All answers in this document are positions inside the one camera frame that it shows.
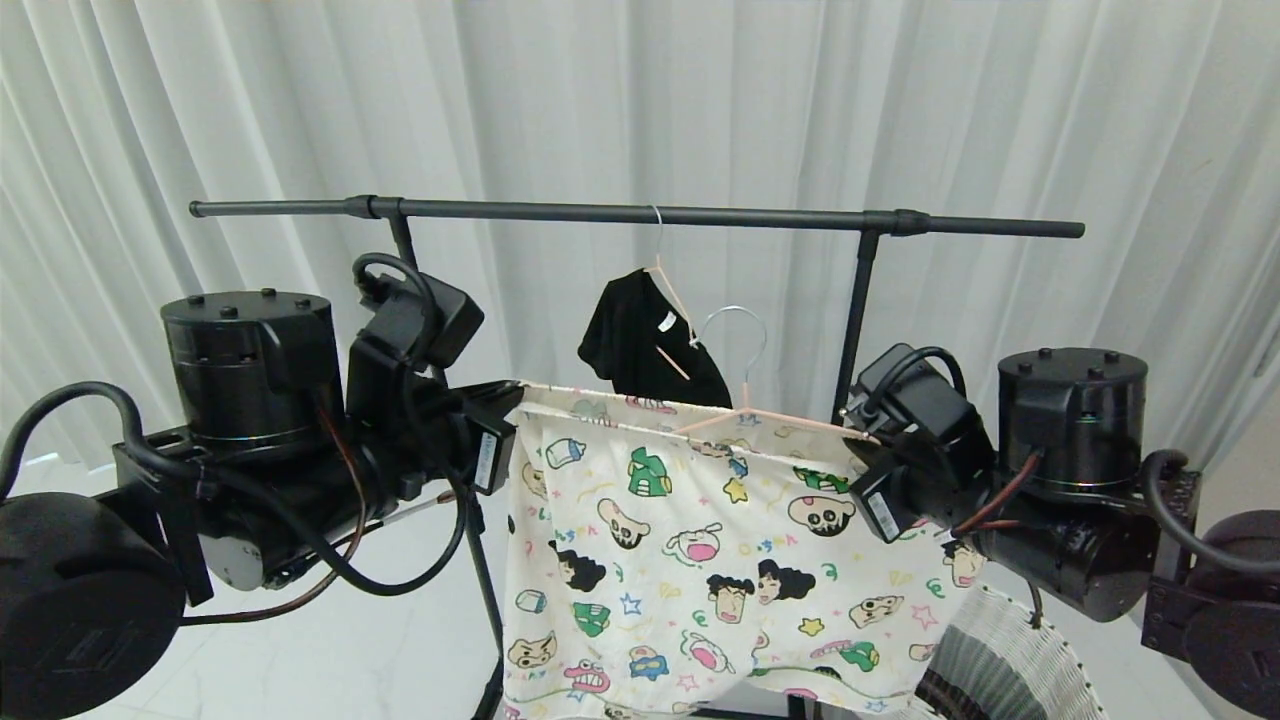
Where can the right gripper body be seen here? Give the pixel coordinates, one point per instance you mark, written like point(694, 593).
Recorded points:
point(1080, 560)

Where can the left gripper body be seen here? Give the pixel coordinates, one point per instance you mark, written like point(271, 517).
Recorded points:
point(330, 510)

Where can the black garment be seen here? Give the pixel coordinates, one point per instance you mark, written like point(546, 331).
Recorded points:
point(630, 340)

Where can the cream printed garment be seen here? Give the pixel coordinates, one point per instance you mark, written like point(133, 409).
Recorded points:
point(720, 580)

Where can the pink clothes hanger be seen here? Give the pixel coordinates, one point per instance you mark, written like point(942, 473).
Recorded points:
point(762, 345)
point(672, 285)

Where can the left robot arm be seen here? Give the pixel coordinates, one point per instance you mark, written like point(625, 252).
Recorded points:
point(250, 380)

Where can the white laundry basket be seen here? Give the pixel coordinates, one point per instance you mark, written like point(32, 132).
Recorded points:
point(1020, 660)

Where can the black clothes rack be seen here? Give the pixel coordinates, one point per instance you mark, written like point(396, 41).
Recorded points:
point(600, 213)

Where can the white curtain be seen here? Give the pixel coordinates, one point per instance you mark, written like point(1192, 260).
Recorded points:
point(1000, 120)
point(60, 200)

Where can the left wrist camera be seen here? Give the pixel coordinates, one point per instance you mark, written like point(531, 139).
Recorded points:
point(420, 320)

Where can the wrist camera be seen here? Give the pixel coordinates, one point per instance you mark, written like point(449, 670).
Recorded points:
point(930, 410)
point(420, 320)

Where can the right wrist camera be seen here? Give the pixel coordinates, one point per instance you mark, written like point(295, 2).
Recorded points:
point(930, 410)

